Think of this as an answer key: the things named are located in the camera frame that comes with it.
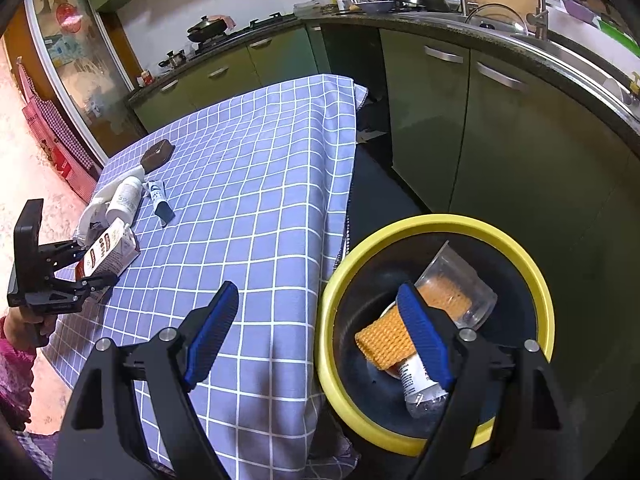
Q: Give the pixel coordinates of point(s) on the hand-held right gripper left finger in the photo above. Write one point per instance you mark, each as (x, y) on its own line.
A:
(212, 340)

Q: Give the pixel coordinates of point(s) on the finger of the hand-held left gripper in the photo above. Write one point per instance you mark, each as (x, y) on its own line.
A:
(85, 287)
(62, 252)

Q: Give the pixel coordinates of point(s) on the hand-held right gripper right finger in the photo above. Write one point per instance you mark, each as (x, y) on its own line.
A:
(422, 335)

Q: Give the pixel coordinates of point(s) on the brown white drink carton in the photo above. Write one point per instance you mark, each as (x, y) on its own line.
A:
(110, 252)

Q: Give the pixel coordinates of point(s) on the clear plastic bottle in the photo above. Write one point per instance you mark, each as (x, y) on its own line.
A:
(415, 377)

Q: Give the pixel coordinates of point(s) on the clear plastic cup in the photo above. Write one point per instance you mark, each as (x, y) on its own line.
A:
(480, 300)

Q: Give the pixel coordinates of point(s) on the small white plastic bottle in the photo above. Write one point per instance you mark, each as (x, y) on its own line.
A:
(125, 197)

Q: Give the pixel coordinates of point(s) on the small white blue tube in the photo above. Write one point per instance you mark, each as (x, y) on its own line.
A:
(157, 199)

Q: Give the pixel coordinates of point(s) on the yellow rimmed black bin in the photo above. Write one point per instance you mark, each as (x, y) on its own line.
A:
(425, 222)

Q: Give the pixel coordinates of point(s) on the dark brown pouch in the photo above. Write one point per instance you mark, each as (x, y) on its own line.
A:
(157, 154)

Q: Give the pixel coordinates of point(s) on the person's left forearm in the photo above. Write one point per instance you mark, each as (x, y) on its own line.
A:
(15, 385)

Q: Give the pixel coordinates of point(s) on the person's left hand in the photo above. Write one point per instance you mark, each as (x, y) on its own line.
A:
(15, 327)

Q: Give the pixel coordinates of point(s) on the red checked apron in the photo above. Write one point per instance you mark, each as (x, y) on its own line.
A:
(55, 150)

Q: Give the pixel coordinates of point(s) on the blue checked tablecloth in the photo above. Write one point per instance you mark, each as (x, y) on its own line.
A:
(250, 185)

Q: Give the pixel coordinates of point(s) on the printed glass sliding door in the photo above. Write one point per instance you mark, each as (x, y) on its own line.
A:
(80, 60)

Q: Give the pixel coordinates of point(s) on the small red can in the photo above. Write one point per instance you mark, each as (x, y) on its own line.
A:
(146, 77)

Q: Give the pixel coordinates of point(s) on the green sink base cabinets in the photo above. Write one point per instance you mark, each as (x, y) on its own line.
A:
(525, 160)

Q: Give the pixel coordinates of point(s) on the small steel pot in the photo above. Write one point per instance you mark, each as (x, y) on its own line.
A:
(172, 59)

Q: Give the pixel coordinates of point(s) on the green drawer base cabinets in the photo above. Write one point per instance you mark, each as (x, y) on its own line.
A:
(225, 75)

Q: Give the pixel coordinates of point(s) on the black wok with lid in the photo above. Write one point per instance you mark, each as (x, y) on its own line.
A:
(207, 30)

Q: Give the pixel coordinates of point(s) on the black gas stove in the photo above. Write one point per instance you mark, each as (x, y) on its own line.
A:
(250, 30)

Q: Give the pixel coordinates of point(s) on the dark stone countertop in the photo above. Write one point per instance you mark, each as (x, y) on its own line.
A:
(575, 80)

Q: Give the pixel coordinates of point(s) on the steel sink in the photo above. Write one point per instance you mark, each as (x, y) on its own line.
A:
(590, 67)

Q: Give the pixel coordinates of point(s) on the glass pot lid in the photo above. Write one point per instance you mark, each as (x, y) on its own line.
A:
(495, 17)

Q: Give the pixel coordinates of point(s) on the blue bowl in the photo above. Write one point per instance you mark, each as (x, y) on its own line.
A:
(376, 7)

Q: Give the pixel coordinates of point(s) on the open black wok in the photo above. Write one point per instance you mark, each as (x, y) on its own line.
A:
(417, 0)

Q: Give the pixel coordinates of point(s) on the clear plastic food box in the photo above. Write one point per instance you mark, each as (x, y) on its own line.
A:
(306, 7)

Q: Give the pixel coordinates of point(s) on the tall steel faucet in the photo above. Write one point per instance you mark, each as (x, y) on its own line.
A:
(539, 5)

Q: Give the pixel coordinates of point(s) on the green plastic tray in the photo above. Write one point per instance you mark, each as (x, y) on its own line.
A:
(620, 32)

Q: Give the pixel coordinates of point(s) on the purple plastic container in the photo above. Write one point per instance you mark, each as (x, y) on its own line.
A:
(577, 7)

